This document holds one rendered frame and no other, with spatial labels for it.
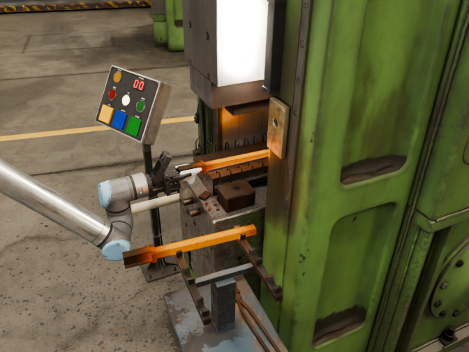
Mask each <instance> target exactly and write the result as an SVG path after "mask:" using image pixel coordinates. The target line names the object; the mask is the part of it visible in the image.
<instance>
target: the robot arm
mask: <svg viewBox="0 0 469 352"><path fill-rule="evenodd" d="M171 160H172V156H171V154H170V153H169V152H167V151H164V150H163V151H162V153H161V155H160V157H159V159H158V160H157V162H156V165H155V166H154V169H153V170H152V172H151V174H150V176H151V178H150V176H149V175H148V174H146V175H144V174H143V173H138V174H134V175H129V176H126V177H121V178H117V179H112V180H107V181H106V182H101V183H100V184H99V185H98V196H99V201H100V205H101V207H102V208H105V212H106V216H107V221H105V220H104V219H102V218H100V217H98V216H96V215H95V214H93V213H92V212H90V211H89V210H86V209H85V208H83V207H82V206H80V205H78V204H77V203H74V202H73V201H71V200H70V199H68V198H67V197H65V196H63V195H61V194H60V193H58V192H56V191H55V190H53V189H51V188H50V187H48V186H46V185H44V184H43V183H41V182H39V181H38V180H37V179H34V178H33V177H31V176H30V175H28V174H26V173H24V172H22V171H21V170H19V169H18V168H16V167H15V166H12V165H11V164H9V163H8V162H6V161H4V160H3V159H0V193H2V194H4V195H5V196H8V197H9V198H11V199H13V200H15V201H17V202H18V203H20V204H22V205H23V206H25V207H28V208H29V209H30V210H33V211H35V212H36V213H38V214H40V215H42V216H43V217H45V218H47V219H49V220H50V221H53V222H55V223H56V224H58V225H60V226H62V227H63V228H65V229H67V230H69V231H70V232H72V233H75V234H76V235H78V236H80V237H81V238H83V239H85V240H87V241H88V242H90V243H92V244H93V245H94V246H96V247H98V248H99V249H102V254H103V256H104V257H105V258H106V259H108V260H109V261H121V260H123V259H124V258H123V254H122V252H124V251H130V250H131V233H132V232H133V229H134V221H133V216H132V212H131V204H130V201H132V200H137V199H140V198H144V197H147V196H149V197H150V198H152V197H154V194H156V193H160V192H163V193H164V194H166V196H171V195H174V194H177V193H180V188H181V185H180V183H179V181H187V182H188V183H189V184H192V183H194V181H195V175H196V174H197V173H199V172H200V171H201V170H202V169H201V168H194V169H191V170H185V171H181V172H180V173H178V168H177V167H178V166H184V165H188V164H185V163H183V164H174V165H171V166H168V165H169V163H170V162H171ZM176 191H177V192H176ZM173 192H176V193H173ZM170 193H172V194H170Z"/></svg>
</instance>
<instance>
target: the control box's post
mask: <svg viewBox="0 0 469 352"><path fill-rule="evenodd" d="M142 150H143V156H144V168H145V174H148V175H149V176H150V174H151V172H152V170H153V165H152V157H151V145H148V144H144V143H142ZM150 178H151V176H150ZM149 211H150V217H151V229H152V234H153V236H157V235H160V233H159V226H158V212H157V208H154V209H151V210H149ZM153 242H154V247H158V246H160V245H161V240H160V237H155V238H153Z"/></svg>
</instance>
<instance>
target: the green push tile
mask: <svg viewBox="0 0 469 352"><path fill-rule="evenodd" d="M141 125H142V120H140V119H137V118H135V117H131V116H130V119H129V122H128V126H127V128H126V132H127V133H129V134H131V135H134V136H135V137H138V133H139V131H140V127H141Z"/></svg>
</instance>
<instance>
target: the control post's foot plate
mask: <svg viewBox="0 0 469 352"><path fill-rule="evenodd" d="M162 261H163V257H162ZM165 262H166V263H176V262H175V260H174V258H173V256H172V255H171V256H165ZM140 267H141V269H142V273H143V275H144V277H145V279H146V280H147V282H148V283H149V282H153V281H157V280H159V279H165V278H166V277H170V276H173V275H176V274H178V273H181V271H180V269H179V266H178V265H167V264H165V263H164V262H163V266H162V265H161V258H158V267H157V266H156V263H147V264H144V265H140Z"/></svg>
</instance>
